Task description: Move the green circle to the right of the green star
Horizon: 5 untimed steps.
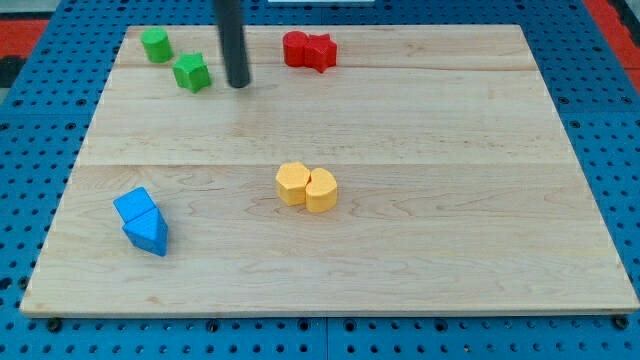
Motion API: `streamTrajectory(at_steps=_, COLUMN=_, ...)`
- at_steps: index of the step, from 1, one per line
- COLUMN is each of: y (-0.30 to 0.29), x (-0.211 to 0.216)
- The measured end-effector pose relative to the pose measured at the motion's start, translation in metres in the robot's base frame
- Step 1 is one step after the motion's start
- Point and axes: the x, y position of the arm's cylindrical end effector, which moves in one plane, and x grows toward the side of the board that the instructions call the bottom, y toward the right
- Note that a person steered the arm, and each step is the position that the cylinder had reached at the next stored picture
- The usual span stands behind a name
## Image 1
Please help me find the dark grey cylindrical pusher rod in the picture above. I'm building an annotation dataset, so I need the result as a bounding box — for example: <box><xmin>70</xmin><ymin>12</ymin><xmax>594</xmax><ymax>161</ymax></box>
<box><xmin>213</xmin><ymin>0</ymin><xmax>251</xmax><ymax>89</ymax></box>

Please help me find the green star block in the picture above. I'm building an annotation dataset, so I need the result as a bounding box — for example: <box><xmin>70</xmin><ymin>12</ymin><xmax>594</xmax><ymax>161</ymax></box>
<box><xmin>172</xmin><ymin>53</ymin><xmax>212</xmax><ymax>93</ymax></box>

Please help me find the red star block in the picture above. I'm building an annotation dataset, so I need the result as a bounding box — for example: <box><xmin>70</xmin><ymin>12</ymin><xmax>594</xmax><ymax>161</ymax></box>
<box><xmin>304</xmin><ymin>34</ymin><xmax>338</xmax><ymax>73</ymax></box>

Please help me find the red cylinder block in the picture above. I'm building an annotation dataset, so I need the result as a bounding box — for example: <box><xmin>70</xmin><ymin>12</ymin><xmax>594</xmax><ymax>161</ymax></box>
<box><xmin>282</xmin><ymin>31</ymin><xmax>308</xmax><ymax>67</ymax></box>

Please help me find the green cylinder block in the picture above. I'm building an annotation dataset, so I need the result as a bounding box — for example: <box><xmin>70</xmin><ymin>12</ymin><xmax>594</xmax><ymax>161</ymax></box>
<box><xmin>140</xmin><ymin>27</ymin><xmax>174</xmax><ymax>63</ymax></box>

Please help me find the yellow hexagon block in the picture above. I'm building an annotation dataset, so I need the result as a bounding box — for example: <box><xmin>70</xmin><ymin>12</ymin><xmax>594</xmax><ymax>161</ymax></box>
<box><xmin>276</xmin><ymin>162</ymin><xmax>311</xmax><ymax>206</ymax></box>

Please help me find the light wooden board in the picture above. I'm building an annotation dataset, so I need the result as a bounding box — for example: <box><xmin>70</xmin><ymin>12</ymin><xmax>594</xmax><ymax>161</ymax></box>
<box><xmin>21</xmin><ymin>25</ymin><xmax>639</xmax><ymax>318</ymax></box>

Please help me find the blue cube block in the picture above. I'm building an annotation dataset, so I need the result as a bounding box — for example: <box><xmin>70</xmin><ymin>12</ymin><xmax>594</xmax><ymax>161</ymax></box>
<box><xmin>113</xmin><ymin>187</ymin><xmax>156</xmax><ymax>223</ymax></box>

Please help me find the blue triangle block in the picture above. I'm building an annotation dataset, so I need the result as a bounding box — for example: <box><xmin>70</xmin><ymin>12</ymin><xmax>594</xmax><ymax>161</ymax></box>
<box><xmin>122</xmin><ymin>208</ymin><xmax>168</xmax><ymax>257</ymax></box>

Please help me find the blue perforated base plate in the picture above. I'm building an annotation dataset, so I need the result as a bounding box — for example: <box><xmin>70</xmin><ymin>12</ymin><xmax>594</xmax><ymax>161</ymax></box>
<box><xmin>1</xmin><ymin>0</ymin><xmax>639</xmax><ymax>359</ymax></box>

